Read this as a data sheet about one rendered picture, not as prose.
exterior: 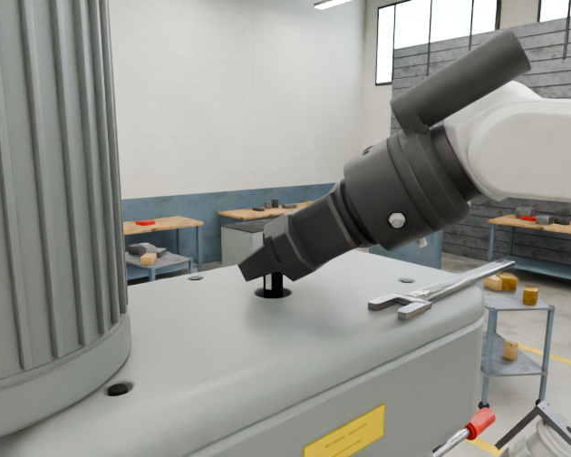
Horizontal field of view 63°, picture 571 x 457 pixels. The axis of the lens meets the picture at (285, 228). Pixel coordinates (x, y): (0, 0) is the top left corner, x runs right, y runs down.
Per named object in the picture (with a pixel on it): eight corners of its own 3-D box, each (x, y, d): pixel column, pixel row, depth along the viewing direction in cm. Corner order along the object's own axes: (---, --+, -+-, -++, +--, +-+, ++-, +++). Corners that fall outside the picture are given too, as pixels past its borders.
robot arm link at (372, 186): (297, 313, 38) (432, 254, 33) (244, 209, 39) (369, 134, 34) (343, 274, 50) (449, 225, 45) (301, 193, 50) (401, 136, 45)
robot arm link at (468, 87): (436, 201, 45) (558, 141, 41) (438, 250, 36) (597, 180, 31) (376, 101, 43) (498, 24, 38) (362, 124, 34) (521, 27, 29)
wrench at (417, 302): (489, 262, 58) (490, 256, 58) (523, 268, 55) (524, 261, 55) (367, 309, 42) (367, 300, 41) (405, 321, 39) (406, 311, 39)
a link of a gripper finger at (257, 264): (237, 257, 46) (286, 229, 43) (252, 286, 46) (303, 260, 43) (228, 260, 45) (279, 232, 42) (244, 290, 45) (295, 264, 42)
